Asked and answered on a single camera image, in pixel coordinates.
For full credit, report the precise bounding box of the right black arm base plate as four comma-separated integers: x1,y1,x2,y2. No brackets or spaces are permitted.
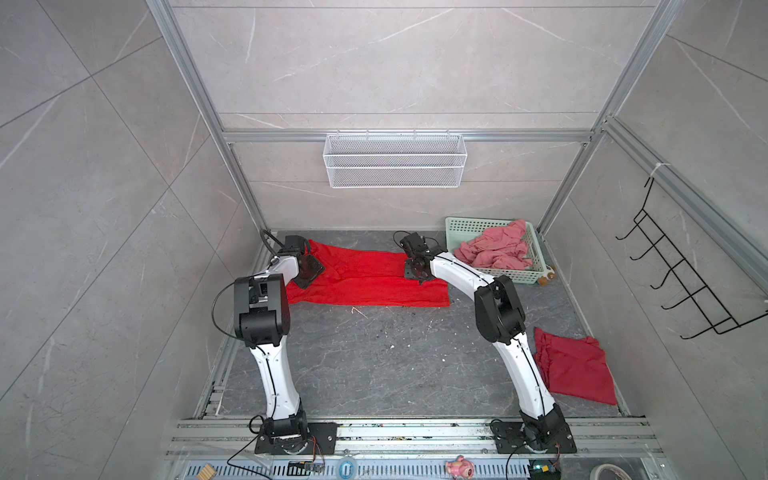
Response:
488,419,577,454

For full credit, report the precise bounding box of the pink plush toy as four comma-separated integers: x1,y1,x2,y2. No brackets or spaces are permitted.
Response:
445,455,475,480

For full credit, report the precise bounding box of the dark red folded t shirt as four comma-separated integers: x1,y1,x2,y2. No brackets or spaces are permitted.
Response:
534,328,618,406

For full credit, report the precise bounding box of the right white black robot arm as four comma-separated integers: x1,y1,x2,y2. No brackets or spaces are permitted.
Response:
396,232,576,453

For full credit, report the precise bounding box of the bright red t shirt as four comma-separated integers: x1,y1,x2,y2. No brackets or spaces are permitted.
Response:
286,240,450,308

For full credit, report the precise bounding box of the small wooden block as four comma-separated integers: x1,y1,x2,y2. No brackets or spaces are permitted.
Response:
196,464,217,480

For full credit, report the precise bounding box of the blue white round cap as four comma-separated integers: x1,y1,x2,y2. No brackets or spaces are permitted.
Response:
337,457,358,480

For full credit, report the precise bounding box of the light green plastic basket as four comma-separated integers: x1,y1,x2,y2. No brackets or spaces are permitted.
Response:
445,217,555,285

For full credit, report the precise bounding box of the brown white plush toy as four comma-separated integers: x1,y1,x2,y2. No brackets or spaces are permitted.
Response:
537,267,557,286

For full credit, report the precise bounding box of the pink t shirt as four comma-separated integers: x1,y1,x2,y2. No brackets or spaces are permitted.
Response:
453,220,533,270

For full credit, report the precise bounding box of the white tape roll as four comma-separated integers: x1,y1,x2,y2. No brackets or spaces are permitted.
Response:
589,463,632,480

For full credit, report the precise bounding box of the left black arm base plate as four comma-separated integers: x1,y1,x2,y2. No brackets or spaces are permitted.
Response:
254,422,340,456

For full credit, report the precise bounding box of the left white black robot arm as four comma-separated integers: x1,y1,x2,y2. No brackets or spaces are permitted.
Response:
217,230,325,454

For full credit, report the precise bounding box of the black wire hook rack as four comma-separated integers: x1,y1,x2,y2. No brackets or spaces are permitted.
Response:
615,178,767,341

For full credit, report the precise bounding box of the aluminium mounting rail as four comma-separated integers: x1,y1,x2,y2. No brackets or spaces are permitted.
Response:
161,417,664,458

